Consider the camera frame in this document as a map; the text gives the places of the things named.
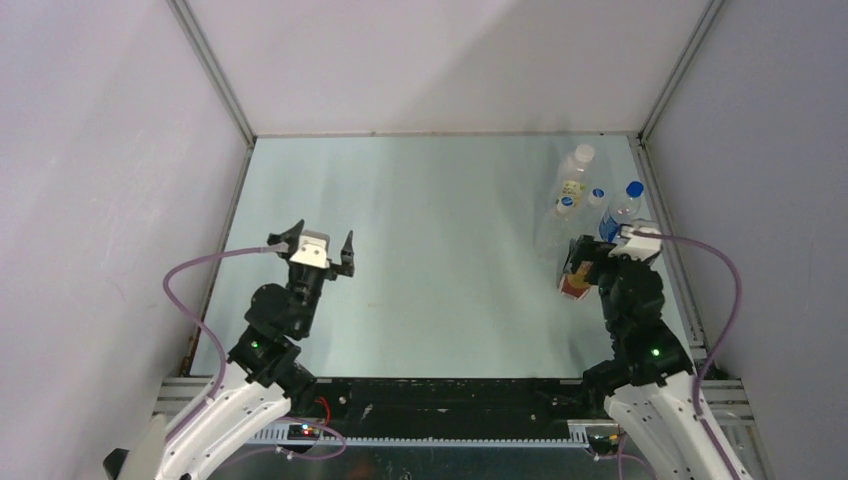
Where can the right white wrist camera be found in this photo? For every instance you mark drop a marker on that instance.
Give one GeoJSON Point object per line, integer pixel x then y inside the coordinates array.
{"type": "Point", "coordinates": [639, 241]}

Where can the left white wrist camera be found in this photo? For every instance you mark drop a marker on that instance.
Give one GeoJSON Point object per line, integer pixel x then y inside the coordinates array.
{"type": "Point", "coordinates": [311, 250]}

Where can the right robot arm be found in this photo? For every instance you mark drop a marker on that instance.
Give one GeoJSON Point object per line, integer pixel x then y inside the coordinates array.
{"type": "Point", "coordinates": [650, 387]}

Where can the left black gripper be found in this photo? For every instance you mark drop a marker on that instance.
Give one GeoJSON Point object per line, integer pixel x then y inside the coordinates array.
{"type": "Point", "coordinates": [345, 266]}

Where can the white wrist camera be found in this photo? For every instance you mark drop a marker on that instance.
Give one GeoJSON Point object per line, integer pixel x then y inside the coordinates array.
{"type": "Point", "coordinates": [311, 250]}
{"type": "Point", "coordinates": [639, 241]}

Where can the clear crushed plastic bottle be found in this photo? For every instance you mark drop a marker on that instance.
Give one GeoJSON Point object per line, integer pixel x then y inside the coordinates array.
{"type": "Point", "coordinates": [595, 205]}

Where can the clear bottle yellow label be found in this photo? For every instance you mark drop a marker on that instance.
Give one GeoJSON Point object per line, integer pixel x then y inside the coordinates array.
{"type": "Point", "coordinates": [573, 173]}

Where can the orange red label bottle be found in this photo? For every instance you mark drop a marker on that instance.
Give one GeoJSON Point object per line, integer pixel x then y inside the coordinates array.
{"type": "Point", "coordinates": [574, 285]}

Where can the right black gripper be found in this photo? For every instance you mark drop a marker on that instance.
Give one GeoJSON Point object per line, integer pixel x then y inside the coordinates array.
{"type": "Point", "coordinates": [586, 248]}

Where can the blue white bottle cap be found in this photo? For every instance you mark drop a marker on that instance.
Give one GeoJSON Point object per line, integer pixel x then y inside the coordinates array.
{"type": "Point", "coordinates": [596, 196]}

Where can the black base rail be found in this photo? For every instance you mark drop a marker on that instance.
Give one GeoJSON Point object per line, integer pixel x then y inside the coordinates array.
{"type": "Point", "coordinates": [459, 409]}

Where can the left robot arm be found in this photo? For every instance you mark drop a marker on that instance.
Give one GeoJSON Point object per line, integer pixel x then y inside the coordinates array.
{"type": "Point", "coordinates": [259, 380]}

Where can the blue label water bottle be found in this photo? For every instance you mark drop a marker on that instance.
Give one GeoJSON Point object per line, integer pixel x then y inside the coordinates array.
{"type": "Point", "coordinates": [622, 209]}

